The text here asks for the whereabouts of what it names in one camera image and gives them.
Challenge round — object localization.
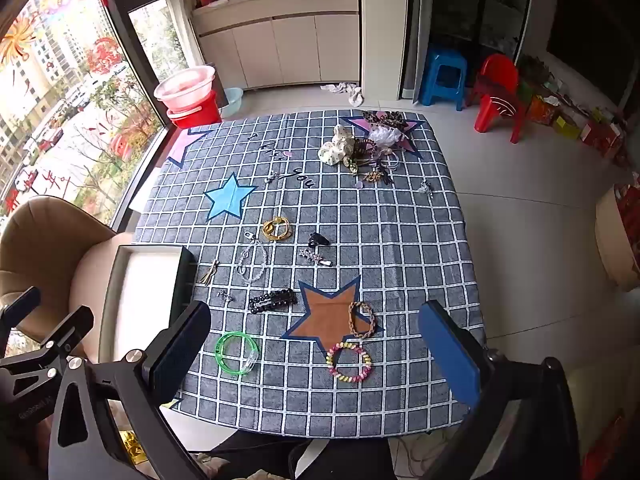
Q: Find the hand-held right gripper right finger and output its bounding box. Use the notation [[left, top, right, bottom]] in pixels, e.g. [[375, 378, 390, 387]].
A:
[[418, 300, 583, 480]]

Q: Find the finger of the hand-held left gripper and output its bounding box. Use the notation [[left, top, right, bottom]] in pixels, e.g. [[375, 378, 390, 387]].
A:
[[0, 305, 96, 401], [0, 286, 42, 346]]

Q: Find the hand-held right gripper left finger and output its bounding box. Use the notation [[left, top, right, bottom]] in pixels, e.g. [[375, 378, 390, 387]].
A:
[[47, 300, 213, 480]]

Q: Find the green plastic bangle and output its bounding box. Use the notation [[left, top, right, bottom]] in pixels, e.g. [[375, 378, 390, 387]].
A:
[[215, 331, 262, 376]]

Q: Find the black jewelry box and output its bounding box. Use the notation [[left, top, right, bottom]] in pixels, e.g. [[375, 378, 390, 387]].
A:
[[97, 244, 197, 366]]

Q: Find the brown braided hair tie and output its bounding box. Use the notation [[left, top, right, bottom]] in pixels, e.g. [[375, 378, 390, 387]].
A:
[[347, 301, 376, 338]]

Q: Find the black beaded hair clip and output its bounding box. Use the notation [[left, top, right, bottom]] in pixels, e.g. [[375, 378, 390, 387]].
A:
[[248, 288, 298, 316]]

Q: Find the colourful chain bracelet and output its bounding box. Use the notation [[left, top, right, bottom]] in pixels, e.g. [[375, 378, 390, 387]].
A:
[[325, 341, 373, 383]]

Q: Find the rhinestone star hair clip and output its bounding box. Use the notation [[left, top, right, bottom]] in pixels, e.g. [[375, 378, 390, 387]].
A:
[[298, 247, 333, 267]]

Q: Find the beige chair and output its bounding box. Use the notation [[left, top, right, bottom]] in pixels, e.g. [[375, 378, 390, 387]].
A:
[[0, 195, 136, 363]]

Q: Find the grey checked star tablecloth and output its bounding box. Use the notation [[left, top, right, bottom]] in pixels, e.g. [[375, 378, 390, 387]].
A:
[[132, 110, 488, 438]]

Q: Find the beige round seat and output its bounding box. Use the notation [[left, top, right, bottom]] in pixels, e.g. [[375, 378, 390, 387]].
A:
[[595, 185, 640, 291]]

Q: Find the white lace scrunchie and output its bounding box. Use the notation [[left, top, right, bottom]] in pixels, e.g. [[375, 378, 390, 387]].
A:
[[369, 126, 405, 148]]

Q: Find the white polka dot scrunchie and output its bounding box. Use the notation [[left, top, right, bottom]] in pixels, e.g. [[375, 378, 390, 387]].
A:
[[320, 124, 357, 166]]

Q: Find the red bucket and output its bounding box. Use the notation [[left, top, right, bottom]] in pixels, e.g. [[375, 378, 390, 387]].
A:
[[166, 89, 223, 130]]

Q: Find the leopard print hair bow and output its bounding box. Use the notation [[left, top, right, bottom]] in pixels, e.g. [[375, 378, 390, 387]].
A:
[[362, 110, 407, 131]]

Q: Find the light blue basin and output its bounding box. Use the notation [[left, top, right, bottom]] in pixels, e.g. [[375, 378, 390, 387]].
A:
[[222, 87, 245, 120]]

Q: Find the red paper window decal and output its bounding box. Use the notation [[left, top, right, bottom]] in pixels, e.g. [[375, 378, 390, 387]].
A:
[[87, 37, 126, 73]]

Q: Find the pile of colourful boxes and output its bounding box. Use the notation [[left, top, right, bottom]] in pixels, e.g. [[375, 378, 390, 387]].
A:
[[525, 55, 631, 161]]

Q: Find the pink plastic basin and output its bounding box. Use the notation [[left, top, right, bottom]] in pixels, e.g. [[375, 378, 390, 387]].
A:
[[153, 65, 217, 111]]

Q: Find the red plastic chair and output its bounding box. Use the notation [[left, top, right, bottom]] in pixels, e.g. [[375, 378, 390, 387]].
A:
[[472, 54, 526, 143]]

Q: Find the white cloth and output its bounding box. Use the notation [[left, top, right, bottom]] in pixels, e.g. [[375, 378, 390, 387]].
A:
[[320, 81, 365, 107]]

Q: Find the blue plastic stool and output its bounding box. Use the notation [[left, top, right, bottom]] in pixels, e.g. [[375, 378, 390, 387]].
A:
[[419, 46, 468, 111]]

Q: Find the white cabinet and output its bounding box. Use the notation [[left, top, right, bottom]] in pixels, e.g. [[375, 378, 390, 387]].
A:
[[190, 0, 362, 92]]

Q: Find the clear crystal bead bracelet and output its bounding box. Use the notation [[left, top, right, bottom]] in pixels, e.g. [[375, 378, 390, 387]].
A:
[[236, 230, 268, 285]]

